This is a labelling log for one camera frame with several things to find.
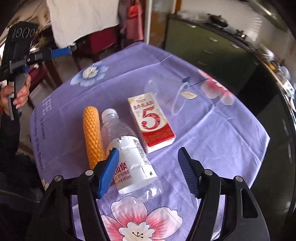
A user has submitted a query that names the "clear plastic water bottle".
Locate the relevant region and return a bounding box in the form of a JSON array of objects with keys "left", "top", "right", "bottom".
[{"left": 101, "top": 108, "right": 162, "bottom": 203}]

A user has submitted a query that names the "red white milk carton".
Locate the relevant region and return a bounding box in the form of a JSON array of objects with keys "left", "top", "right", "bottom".
[{"left": 128, "top": 92, "right": 176, "bottom": 154}]

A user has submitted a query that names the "orange bumpy foam pad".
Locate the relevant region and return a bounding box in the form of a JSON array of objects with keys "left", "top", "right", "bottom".
[{"left": 83, "top": 106, "right": 105, "bottom": 169}]

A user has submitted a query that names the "clear plastic cup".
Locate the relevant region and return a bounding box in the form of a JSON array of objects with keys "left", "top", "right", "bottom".
[{"left": 144, "top": 76, "right": 198, "bottom": 115}]

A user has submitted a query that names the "person's left hand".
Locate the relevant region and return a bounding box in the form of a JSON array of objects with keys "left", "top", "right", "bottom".
[{"left": 1, "top": 75, "right": 31, "bottom": 116}]

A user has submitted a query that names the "white hanging cloth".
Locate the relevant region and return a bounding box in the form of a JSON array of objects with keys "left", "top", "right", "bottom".
[{"left": 46, "top": 0, "right": 119, "bottom": 48}]

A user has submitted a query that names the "dark wooden chair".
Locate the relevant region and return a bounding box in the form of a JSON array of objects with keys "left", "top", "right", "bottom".
[{"left": 72, "top": 26, "right": 120, "bottom": 71}]

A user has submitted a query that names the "purple floral tablecloth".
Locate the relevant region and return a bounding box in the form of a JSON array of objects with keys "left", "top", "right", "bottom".
[{"left": 30, "top": 43, "right": 270, "bottom": 240}]

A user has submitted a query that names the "red checked apron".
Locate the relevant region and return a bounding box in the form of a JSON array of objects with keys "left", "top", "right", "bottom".
[{"left": 118, "top": 0, "right": 144, "bottom": 42}]

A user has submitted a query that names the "black wok on stove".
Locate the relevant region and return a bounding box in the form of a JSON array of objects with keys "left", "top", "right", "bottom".
[{"left": 207, "top": 14, "right": 229, "bottom": 28}]

